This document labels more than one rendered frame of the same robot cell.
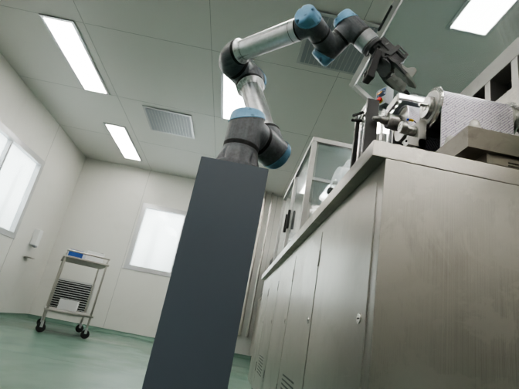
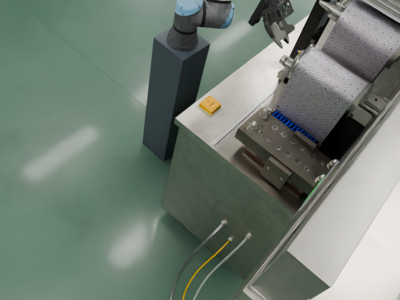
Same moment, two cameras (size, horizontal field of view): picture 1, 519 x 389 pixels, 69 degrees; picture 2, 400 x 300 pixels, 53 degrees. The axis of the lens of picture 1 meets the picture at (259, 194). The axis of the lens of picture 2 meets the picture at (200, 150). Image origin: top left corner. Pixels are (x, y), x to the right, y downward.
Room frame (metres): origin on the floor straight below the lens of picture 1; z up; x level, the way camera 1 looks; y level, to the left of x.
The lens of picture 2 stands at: (-0.12, -0.84, 2.20)
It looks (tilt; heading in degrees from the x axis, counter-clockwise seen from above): 54 degrees down; 28
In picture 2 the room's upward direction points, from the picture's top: 18 degrees clockwise
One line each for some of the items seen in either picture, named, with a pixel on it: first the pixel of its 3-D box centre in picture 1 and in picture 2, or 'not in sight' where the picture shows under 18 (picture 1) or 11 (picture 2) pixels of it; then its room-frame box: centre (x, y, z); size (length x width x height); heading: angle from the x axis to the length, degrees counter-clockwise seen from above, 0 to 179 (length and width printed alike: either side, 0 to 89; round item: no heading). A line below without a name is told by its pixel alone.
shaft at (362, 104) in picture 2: not in sight; (369, 107); (1.08, -0.80, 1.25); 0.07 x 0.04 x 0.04; 92
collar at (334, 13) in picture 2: (394, 122); (338, 13); (1.32, -0.48, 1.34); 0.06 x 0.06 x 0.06; 2
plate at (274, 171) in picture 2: not in sight; (275, 173); (0.80, -0.69, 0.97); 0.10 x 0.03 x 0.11; 92
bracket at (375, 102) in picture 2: not in sight; (376, 102); (1.08, -0.81, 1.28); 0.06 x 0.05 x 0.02; 92
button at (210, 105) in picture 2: not in sight; (210, 105); (0.90, -0.28, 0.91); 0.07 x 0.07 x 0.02; 2
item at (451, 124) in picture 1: (477, 145); (305, 112); (1.01, -0.63, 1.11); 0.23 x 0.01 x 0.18; 92
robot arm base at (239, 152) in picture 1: (238, 160); (183, 32); (1.12, 0.09, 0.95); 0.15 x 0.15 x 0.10
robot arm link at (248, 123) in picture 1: (246, 130); (188, 12); (1.12, 0.08, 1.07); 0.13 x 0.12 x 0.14; 139
